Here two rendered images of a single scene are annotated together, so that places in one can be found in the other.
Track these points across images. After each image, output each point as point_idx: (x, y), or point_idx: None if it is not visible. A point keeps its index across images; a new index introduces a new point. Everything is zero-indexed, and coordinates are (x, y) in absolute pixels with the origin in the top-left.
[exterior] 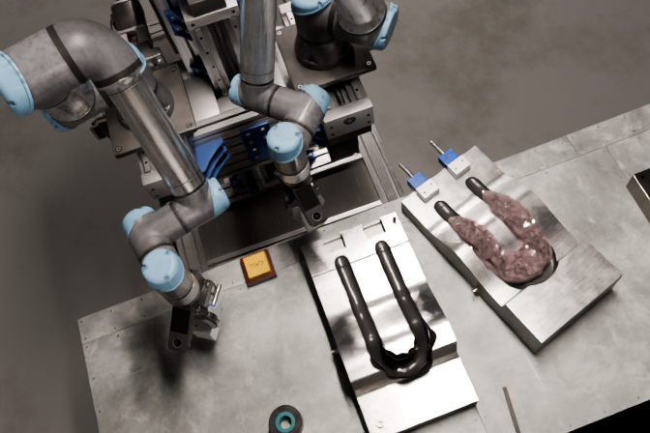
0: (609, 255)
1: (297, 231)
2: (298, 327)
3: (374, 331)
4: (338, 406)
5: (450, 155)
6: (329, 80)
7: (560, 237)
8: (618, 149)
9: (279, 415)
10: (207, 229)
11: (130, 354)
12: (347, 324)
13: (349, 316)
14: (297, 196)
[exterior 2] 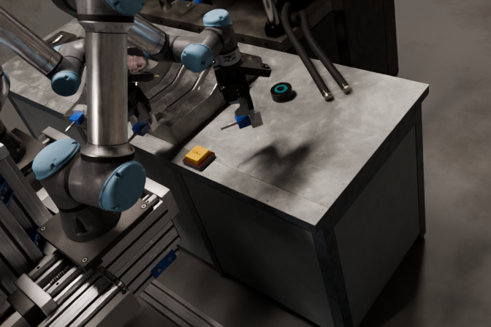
0: None
1: (163, 309)
2: (225, 123)
3: (202, 71)
4: (256, 87)
5: (73, 116)
6: (33, 139)
7: None
8: (47, 87)
9: (279, 92)
10: None
11: (309, 178)
12: (206, 85)
13: (202, 88)
14: (136, 74)
